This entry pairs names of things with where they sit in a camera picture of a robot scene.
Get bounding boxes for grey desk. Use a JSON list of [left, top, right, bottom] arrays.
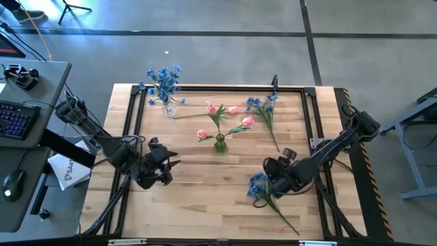
[[0, 57, 72, 233]]

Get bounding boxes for black floor cable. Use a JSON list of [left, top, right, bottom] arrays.
[[0, 20, 47, 62]]

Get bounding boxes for black red screen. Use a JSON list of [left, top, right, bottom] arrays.
[[0, 32, 27, 59]]

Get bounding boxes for white cardboard box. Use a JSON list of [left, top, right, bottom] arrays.
[[47, 139, 100, 191]]

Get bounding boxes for grey table leg frame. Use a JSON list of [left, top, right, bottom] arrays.
[[377, 87, 437, 201]]

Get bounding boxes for black yellow hazard strip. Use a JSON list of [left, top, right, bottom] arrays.
[[333, 87, 394, 242]]

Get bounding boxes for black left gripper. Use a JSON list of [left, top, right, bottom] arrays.
[[136, 137, 181, 190]]

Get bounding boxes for black clamp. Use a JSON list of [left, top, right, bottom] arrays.
[[3, 63, 40, 92]]

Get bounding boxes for black tripod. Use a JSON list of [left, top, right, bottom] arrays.
[[57, 0, 93, 25]]

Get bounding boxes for black computer mouse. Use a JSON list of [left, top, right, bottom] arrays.
[[2, 169, 25, 202]]

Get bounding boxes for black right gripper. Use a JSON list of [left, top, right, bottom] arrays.
[[263, 147, 308, 200]]

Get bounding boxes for person's shoe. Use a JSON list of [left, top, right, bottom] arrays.
[[10, 8, 46, 23]]

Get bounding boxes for clear glass vase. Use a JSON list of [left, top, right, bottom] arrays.
[[160, 98, 178, 119]]

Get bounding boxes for black desk leg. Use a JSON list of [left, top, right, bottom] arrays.
[[29, 172, 51, 216]]

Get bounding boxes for green glass vase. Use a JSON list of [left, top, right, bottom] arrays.
[[213, 133, 229, 154]]

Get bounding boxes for yellow cable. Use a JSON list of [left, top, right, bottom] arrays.
[[18, 0, 53, 62]]

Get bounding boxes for black aluminium table frame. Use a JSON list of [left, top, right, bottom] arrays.
[[81, 83, 368, 240]]

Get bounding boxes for silver metal bracket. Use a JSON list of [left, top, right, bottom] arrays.
[[298, 240, 339, 246], [107, 238, 147, 246]]

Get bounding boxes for person's leg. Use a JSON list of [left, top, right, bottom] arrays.
[[0, 0, 22, 12]]

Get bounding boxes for black backlit keyboard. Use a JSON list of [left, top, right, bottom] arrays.
[[0, 99, 42, 141]]

